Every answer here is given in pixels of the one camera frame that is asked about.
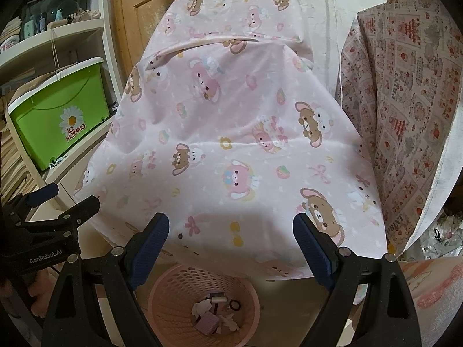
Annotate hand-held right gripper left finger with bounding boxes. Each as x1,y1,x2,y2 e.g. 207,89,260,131
41,213,170,347

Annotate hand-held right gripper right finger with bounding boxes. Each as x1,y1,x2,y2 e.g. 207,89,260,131
292,213,424,347

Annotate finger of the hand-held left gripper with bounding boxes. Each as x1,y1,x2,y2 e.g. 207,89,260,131
5,182,60,221
18,195,101,240

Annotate pink plastic basket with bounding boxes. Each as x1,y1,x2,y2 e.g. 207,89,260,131
148,263,261,347

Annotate purple checkered box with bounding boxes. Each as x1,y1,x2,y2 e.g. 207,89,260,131
195,313,221,335

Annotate stack of books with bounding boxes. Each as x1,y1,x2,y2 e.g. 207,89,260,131
0,116,40,203

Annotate green plastic storage box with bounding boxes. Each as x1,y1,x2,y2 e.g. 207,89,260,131
8,57,111,171

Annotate brown paper bag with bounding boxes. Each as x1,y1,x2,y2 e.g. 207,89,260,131
0,70,58,105

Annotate person's right pajama leg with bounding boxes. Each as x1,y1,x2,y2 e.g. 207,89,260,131
396,258,463,347

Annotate pile of clear plastic bags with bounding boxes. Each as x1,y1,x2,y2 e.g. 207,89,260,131
401,213,463,261

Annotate white printed bowl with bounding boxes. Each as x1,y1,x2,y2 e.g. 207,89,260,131
0,34,20,53

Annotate white shelf unit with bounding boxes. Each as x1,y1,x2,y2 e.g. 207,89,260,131
0,0,124,225

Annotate pink animal print cloth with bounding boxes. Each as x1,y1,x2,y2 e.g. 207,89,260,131
74,0,387,283

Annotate row of small bottles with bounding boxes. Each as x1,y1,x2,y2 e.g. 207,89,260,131
22,2,102,40

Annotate patchwork print quilt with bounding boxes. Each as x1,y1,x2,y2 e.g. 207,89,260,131
335,0,463,250

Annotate wooden door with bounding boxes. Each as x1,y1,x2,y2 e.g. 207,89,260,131
109,0,293,80

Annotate white sheet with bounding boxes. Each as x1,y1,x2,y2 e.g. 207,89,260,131
289,0,398,91

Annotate beige hanging cord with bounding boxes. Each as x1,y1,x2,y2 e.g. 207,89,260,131
51,29,62,80

